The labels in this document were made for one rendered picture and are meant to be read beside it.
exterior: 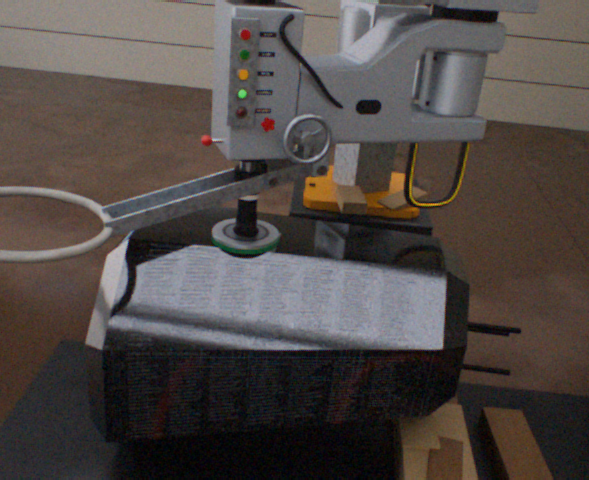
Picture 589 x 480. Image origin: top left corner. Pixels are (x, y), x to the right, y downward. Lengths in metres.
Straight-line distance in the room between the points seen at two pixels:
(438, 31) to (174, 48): 6.54
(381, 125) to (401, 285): 0.49
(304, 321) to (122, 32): 6.92
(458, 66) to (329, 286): 0.78
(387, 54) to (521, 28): 6.23
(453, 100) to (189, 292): 1.01
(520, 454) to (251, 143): 1.53
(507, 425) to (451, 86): 1.35
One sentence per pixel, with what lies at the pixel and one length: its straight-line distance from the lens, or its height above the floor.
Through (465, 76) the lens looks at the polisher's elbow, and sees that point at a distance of 2.09.
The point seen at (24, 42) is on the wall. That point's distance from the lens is 9.10.
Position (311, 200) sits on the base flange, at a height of 0.78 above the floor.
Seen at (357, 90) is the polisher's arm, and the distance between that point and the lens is 1.91.
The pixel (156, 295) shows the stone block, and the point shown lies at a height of 0.74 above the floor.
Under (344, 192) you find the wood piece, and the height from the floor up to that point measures 0.83.
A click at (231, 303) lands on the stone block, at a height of 0.74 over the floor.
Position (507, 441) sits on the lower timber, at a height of 0.11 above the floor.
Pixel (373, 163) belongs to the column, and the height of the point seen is 0.92.
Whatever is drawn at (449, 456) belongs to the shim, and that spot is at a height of 0.24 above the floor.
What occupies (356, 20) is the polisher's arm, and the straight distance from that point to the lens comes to 2.61.
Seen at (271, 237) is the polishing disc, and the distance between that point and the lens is 2.02.
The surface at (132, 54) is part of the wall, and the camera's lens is 8.53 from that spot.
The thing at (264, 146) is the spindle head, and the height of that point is 1.21.
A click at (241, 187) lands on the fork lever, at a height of 1.07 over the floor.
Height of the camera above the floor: 1.74
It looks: 25 degrees down
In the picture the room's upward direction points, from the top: 5 degrees clockwise
